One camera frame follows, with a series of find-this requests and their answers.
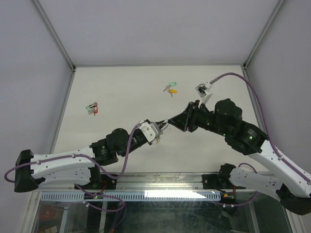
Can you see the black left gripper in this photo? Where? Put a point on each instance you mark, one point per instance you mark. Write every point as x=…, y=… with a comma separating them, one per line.
x=161, y=124

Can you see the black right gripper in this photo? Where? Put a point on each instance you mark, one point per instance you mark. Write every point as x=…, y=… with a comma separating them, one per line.
x=191, y=113

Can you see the silver keyring with keys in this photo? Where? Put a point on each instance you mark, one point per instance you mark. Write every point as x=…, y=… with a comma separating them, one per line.
x=158, y=137

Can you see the key with yellow tag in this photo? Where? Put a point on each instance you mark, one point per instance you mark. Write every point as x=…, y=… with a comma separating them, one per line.
x=172, y=92

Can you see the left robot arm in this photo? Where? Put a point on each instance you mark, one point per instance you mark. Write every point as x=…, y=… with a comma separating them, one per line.
x=83, y=166

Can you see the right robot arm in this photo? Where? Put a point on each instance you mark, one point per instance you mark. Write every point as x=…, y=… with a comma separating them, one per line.
x=289, y=185

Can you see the key with green tag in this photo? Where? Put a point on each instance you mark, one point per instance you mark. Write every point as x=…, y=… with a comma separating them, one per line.
x=89, y=108
x=169, y=86

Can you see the key with red tag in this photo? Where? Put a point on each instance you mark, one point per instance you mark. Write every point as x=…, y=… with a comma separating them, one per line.
x=95, y=110

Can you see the key with green tag left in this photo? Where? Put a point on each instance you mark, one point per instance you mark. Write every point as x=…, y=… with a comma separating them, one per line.
x=89, y=108

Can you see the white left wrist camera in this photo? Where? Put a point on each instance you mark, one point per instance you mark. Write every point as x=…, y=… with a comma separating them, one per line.
x=148, y=129

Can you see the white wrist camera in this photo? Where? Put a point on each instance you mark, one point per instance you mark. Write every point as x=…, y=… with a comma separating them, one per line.
x=205, y=93
x=148, y=129

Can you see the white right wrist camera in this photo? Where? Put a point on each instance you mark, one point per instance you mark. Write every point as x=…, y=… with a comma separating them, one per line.
x=205, y=93

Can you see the metal mounting rail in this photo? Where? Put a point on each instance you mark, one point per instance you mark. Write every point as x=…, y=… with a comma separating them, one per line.
x=177, y=180

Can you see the white slotted cable duct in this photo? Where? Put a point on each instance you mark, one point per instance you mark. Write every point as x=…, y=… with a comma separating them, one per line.
x=148, y=195

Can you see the right aluminium frame post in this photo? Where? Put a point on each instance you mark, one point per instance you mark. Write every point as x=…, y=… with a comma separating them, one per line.
x=264, y=33

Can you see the aluminium frame post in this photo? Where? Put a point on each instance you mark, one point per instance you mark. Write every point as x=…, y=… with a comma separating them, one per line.
x=264, y=33
x=52, y=32

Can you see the left aluminium frame post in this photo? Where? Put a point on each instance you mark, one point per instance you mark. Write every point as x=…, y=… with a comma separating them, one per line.
x=52, y=32

